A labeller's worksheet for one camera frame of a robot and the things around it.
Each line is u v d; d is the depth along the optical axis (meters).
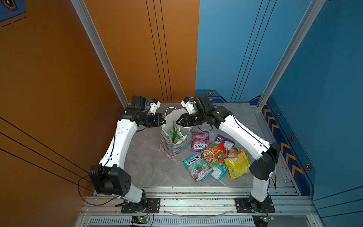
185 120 0.65
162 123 0.76
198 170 0.82
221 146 0.91
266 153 0.46
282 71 0.96
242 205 0.72
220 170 0.83
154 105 0.71
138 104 0.60
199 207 0.75
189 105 0.68
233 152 0.89
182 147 0.76
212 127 0.64
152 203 0.75
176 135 0.79
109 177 0.41
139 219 0.71
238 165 0.81
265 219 0.69
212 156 0.87
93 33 0.78
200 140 0.95
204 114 0.57
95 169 0.40
